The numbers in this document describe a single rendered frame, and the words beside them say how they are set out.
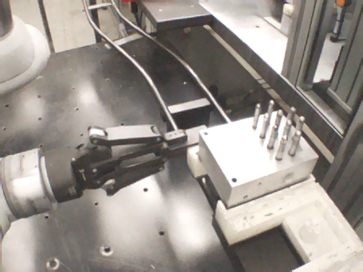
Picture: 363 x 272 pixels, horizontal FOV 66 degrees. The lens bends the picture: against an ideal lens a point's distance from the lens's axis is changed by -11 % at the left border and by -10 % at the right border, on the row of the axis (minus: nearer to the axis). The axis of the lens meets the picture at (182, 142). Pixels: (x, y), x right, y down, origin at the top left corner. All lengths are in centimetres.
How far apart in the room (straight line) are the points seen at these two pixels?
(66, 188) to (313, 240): 32
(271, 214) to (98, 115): 57
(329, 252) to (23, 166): 39
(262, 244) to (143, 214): 28
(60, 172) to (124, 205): 25
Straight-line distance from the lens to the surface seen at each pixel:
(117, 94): 90
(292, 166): 38
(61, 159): 42
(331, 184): 54
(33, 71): 84
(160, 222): 61
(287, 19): 71
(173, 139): 44
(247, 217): 39
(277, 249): 43
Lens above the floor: 121
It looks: 46 degrees down
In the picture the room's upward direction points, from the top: straight up
